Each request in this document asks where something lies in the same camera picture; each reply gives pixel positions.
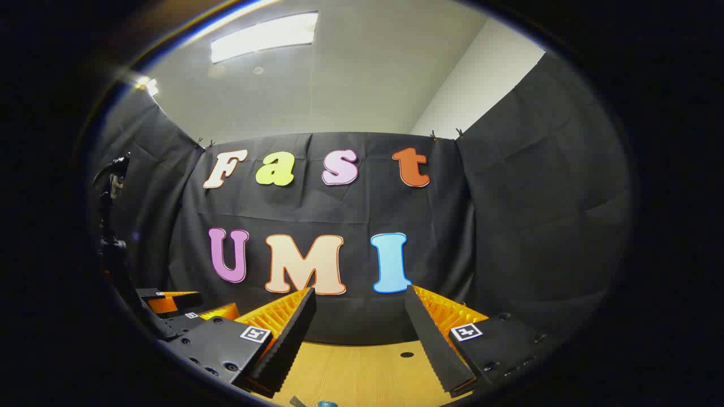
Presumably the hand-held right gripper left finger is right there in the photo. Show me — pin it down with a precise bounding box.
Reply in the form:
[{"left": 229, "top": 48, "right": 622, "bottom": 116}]
[{"left": 164, "top": 287, "right": 317, "bottom": 399}]

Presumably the black backdrop cloth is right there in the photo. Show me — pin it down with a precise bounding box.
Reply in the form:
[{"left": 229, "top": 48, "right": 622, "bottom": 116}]
[{"left": 88, "top": 51, "right": 631, "bottom": 345}]

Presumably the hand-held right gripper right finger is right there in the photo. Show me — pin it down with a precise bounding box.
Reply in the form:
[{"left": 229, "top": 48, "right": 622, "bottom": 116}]
[{"left": 404, "top": 284, "right": 558, "bottom": 396}]

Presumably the long ceiling light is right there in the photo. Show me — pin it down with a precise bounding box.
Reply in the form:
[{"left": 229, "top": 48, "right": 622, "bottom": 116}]
[{"left": 211, "top": 11, "right": 318, "bottom": 64}]

